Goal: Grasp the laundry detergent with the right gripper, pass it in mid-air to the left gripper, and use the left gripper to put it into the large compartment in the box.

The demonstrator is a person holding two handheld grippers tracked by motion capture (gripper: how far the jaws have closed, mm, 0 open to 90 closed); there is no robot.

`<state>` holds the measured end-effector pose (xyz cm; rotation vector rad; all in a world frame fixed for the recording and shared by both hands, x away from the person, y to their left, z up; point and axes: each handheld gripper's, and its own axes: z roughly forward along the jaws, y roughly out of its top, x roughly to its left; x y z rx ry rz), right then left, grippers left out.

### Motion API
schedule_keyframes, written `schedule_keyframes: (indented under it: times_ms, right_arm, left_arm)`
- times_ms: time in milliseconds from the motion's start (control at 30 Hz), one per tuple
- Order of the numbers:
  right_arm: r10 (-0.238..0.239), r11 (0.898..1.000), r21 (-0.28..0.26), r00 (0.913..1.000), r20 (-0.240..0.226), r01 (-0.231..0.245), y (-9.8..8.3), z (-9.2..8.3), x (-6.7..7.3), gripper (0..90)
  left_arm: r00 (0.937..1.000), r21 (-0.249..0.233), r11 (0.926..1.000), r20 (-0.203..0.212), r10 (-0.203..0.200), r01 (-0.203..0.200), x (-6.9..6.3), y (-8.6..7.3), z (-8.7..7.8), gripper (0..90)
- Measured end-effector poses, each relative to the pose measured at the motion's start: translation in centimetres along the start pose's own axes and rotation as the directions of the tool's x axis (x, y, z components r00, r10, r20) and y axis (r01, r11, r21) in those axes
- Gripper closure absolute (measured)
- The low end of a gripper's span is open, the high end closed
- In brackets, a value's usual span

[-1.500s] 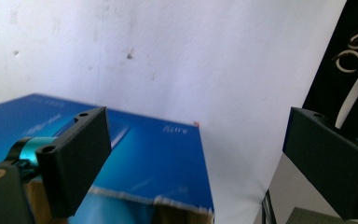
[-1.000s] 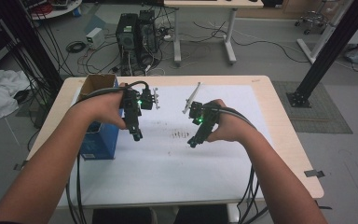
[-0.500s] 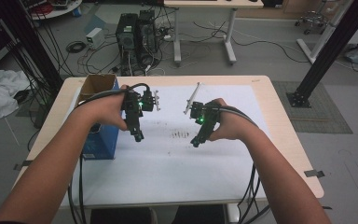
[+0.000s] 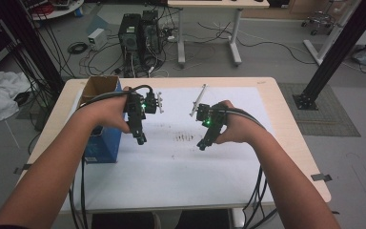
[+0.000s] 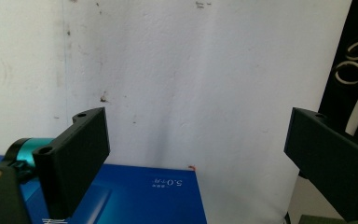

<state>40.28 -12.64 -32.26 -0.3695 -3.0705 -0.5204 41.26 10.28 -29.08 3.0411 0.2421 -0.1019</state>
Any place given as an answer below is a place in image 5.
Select blue cardboard box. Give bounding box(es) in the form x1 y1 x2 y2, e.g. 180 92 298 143
0 154 208 224

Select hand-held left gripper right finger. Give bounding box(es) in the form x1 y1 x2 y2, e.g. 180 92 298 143
283 106 358 222

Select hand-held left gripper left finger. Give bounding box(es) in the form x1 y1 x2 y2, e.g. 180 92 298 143
32 106 111 220

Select white cable loop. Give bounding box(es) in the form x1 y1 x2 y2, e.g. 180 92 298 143
335 35 358 87

